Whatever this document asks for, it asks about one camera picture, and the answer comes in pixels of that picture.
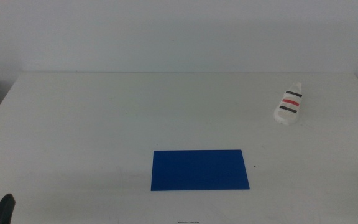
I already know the blue rectangular mat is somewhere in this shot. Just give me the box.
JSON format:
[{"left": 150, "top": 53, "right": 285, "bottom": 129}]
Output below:
[{"left": 150, "top": 149, "right": 250, "bottom": 192}]

